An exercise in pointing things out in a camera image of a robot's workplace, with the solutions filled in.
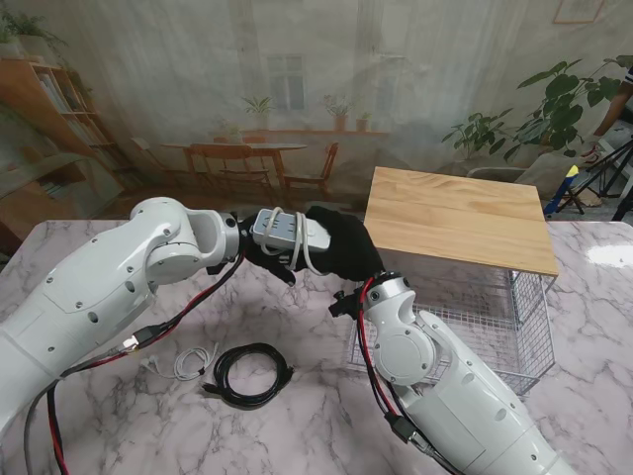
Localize black cable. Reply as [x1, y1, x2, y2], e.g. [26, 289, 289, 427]
[201, 342, 297, 410]

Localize red black arm cables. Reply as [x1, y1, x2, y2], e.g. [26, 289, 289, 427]
[328, 276, 471, 471]
[22, 249, 248, 475]

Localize black tripod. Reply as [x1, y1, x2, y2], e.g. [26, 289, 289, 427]
[586, 138, 633, 222]

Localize red black right arm cables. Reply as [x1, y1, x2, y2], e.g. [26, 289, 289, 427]
[328, 276, 471, 471]

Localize printed cafe scene backdrop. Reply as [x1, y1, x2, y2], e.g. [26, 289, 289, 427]
[0, 0, 633, 224]

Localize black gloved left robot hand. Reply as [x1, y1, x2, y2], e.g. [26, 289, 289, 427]
[236, 215, 298, 287]

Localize small blue black stand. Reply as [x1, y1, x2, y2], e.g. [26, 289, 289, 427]
[543, 164, 588, 215]

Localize white coiled thin cable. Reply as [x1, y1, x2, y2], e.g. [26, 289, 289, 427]
[139, 338, 221, 381]

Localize white power strip with cord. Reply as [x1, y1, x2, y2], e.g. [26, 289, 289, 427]
[248, 207, 331, 276]

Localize white wire mesh drawer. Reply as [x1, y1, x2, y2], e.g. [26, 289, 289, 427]
[345, 296, 543, 395]

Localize person in background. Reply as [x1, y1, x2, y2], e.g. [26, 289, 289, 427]
[581, 66, 633, 159]

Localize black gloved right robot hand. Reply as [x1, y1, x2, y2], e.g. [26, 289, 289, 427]
[291, 205, 385, 283]

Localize red black left arm cables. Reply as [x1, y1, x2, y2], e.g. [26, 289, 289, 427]
[22, 249, 248, 475]

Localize wire rack with wooden top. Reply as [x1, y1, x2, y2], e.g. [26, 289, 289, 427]
[363, 166, 560, 392]

